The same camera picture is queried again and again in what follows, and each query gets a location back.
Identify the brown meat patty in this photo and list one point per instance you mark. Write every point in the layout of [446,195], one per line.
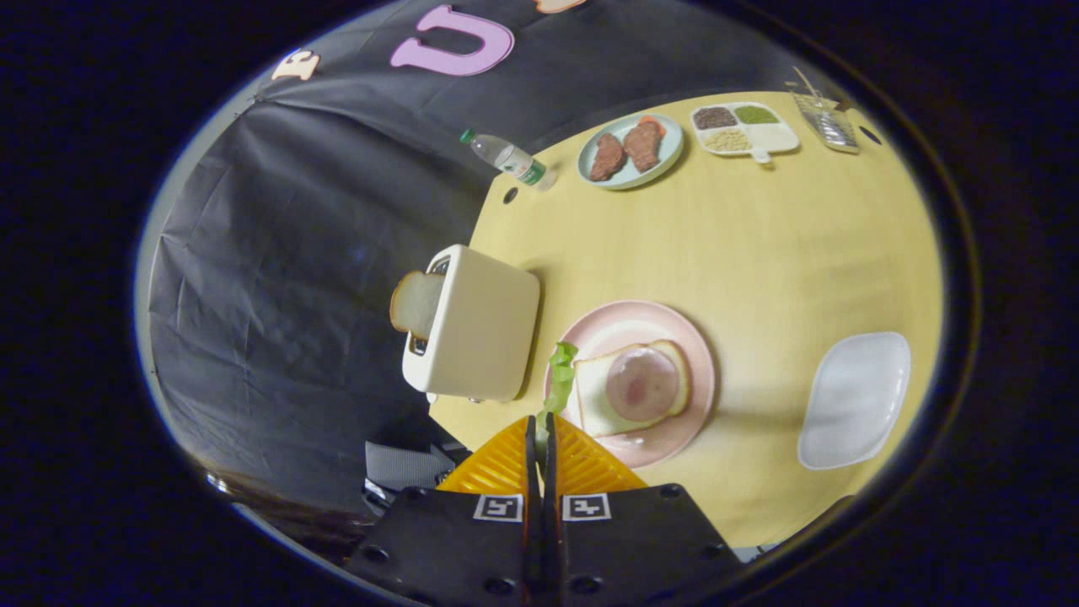
[607,158]
[642,147]

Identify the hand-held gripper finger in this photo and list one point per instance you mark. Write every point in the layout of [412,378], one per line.
[531,472]
[550,472]

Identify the pink round plate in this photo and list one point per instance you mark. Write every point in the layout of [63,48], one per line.
[641,320]

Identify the clear plastic water bottle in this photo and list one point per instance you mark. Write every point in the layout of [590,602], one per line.
[510,158]

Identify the white bread slice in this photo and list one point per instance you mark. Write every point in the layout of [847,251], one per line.
[594,396]

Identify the wooden stick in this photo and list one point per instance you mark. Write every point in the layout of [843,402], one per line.
[805,82]

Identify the light blue plate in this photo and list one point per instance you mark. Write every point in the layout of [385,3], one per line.
[670,149]

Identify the pink ham slice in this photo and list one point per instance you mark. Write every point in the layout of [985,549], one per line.
[641,384]

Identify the grey padded object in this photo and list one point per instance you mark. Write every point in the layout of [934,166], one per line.
[405,465]

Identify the white divided condiment dish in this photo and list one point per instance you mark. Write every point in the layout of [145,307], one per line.
[775,139]

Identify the clear glass utensil holder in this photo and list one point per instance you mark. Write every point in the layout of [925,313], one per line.
[830,126]

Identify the white oval plate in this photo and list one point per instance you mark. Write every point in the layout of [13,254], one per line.
[851,400]

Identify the orange tomato slice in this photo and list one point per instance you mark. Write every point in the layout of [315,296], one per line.
[656,125]

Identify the toasted bread slice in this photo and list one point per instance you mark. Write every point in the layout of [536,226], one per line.
[415,303]

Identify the green lettuce leaf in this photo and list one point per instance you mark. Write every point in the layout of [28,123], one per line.
[560,371]

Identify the cream white toaster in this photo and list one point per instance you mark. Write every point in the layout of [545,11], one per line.
[480,329]

